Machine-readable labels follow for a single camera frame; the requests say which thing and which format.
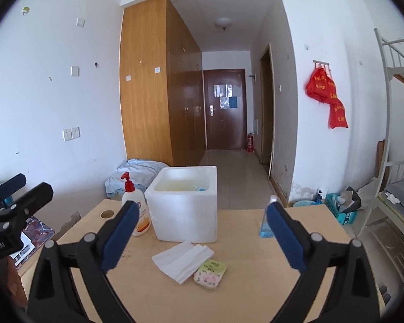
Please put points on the dark pump bottle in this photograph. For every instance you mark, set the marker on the dark pump bottle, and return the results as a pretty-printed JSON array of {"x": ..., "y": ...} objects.
[{"x": 318, "y": 195}]

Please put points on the small green white wall device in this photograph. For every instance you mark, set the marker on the small green white wall device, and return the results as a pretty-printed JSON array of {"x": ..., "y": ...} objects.
[{"x": 26, "y": 9}]

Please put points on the blue plastic basin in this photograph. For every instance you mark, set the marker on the blue plastic basin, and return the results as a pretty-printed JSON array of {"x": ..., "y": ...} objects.
[{"x": 303, "y": 203}]

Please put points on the blue spray bottle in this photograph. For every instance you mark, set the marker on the blue spray bottle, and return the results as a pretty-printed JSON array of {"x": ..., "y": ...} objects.
[{"x": 264, "y": 230}]

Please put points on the blue face mask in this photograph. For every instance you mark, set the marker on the blue face mask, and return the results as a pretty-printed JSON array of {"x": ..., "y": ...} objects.
[{"x": 200, "y": 188}]

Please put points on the papers on door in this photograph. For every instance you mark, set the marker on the papers on door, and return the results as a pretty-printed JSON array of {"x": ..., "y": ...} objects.
[{"x": 225, "y": 96}]

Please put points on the white foam box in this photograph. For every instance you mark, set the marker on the white foam box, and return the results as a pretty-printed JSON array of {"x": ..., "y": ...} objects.
[{"x": 185, "y": 215}]

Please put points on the red fire extinguisher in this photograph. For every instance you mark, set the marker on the red fire extinguisher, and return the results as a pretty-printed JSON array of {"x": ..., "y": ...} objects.
[{"x": 250, "y": 143}]

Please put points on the colourful printed magazine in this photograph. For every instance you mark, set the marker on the colourful printed magazine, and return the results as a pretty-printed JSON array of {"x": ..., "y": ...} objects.
[{"x": 37, "y": 234}]

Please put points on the floral tissue packet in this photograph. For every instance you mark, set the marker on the floral tissue packet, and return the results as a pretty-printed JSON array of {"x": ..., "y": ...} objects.
[{"x": 210, "y": 272}]

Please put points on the white metal bunk bed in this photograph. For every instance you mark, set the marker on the white metal bunk bed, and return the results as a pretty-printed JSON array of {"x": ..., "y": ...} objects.
[{"x": 385, "y": 107}]

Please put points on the white wall switch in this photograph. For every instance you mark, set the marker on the white wall switch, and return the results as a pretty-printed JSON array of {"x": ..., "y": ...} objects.
[
  {"x": 80, "y": 22},
  {"x": 74, "y": 71}
]

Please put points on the teal plastic basket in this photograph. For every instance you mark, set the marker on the teal plastic basket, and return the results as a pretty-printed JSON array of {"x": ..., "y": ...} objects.
[{"x": 340, "y": 213}]

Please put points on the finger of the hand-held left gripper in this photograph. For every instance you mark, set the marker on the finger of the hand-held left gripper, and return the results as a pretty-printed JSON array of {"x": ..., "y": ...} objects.
[
  {"x": 11, "y": 183},
  {"x": 30, "y": 197}
]

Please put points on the grey blanket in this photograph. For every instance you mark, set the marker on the grey blanket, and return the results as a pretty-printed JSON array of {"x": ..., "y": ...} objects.
[{"x": 402, "y": 191}]

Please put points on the light blue bedding pile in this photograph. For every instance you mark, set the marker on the light blue bedding pile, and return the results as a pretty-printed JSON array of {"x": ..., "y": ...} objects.
[{"x": 138, "y": 171}]

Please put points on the white lotion pump bottle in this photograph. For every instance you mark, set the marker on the white lotion pump bottle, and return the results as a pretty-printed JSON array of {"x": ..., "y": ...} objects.
[{"x": 143, "y": 218}]

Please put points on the white double wall socket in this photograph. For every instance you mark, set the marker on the white double wall socket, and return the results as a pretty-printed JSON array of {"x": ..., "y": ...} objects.
[{"x": 70, "y": 134}]

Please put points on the leaning wooden board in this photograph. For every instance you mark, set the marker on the leaning wooden board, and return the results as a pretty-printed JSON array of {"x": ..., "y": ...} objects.
[{"x": 380, "y": 158}]

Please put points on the metal wall hook rack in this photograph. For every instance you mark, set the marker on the metal wall hook rack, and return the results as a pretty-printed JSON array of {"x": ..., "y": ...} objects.
[{"x": 321, "y": 63}]

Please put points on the round ceiling lamp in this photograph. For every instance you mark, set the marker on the round ceiling lamp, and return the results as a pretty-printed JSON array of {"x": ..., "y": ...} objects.
[{"x": 224, "y": 23}]

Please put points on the wooden side door frame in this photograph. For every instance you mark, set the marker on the wooden side door frame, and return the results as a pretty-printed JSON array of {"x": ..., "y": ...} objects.
[{"x": 266, "y": 107}]

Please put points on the white folded tissue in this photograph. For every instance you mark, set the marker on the white folded tissue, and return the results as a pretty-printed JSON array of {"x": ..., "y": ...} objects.
[{"x": 181, "y": 259}]

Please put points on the person's left hand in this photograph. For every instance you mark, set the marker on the person's left hand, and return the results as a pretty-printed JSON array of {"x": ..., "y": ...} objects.
[{"x": 15, "y": 282}]

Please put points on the dark brown door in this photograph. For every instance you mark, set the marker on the dark brown door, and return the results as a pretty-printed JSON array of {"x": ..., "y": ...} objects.
[{"x": 224, "y": 124}]

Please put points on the black plastic bag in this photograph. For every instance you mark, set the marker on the black plastic bag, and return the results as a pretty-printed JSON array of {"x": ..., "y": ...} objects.
[{"x": 351, "y": 197}]

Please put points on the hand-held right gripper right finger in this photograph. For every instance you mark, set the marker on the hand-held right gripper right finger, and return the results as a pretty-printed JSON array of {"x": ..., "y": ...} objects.
[{"x": 286, "y": 239}]

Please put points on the wooden wardrobe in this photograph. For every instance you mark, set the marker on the wooden wardrobe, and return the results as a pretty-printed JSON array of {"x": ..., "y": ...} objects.
[{"x": 155, "y": 107}]

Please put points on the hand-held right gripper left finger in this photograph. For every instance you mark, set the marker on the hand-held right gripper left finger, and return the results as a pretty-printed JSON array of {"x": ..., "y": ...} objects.
[{"x": 119, "y": 239}]

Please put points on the red hanging bags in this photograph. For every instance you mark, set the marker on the red hanging bags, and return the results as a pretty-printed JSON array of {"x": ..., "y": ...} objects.
[{"x": 326, "y": 94}]

